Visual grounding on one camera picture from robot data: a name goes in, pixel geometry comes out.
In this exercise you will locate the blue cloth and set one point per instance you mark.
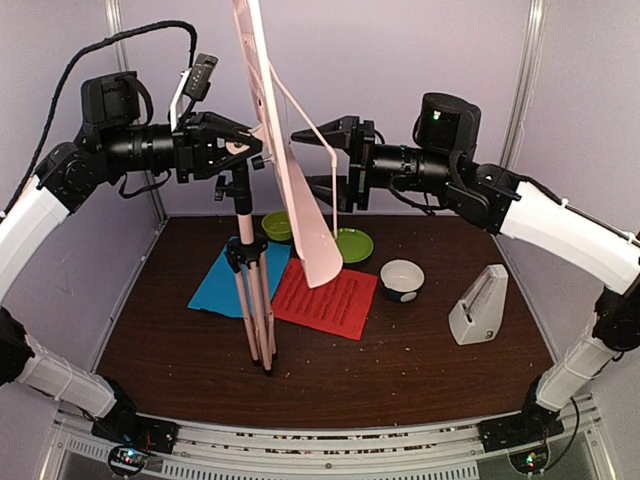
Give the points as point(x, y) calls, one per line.
point(217, 293)

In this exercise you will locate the pink music stand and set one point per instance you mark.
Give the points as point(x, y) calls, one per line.
point(314, 241)

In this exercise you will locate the green plate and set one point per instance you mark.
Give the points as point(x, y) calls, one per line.
point(354, 245)

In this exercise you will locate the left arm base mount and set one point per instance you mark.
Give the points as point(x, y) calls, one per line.
point(132, 452)

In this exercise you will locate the red sheet music mat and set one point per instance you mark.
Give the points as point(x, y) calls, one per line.
point(341, 307)

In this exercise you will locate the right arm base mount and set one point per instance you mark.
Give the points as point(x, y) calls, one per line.
point(525, 439)

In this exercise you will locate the grey metronome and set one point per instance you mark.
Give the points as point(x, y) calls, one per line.
point(477, 316)

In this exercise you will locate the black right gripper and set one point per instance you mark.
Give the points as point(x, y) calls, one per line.
point(337, 132)

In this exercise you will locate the white bowl dark outside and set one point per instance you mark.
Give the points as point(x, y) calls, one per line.
point(401, 280)

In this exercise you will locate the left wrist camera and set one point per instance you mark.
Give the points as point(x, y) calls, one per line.
point(192, 88)

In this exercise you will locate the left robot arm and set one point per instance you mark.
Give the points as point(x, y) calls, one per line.
point(113, 142)

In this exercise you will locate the aluminium front rail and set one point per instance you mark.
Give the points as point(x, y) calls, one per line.
point(444, 450)

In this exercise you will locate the small green bowl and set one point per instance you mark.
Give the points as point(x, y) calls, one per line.
point(277, 227)

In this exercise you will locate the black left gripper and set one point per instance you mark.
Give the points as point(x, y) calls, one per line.
point(195, 146)

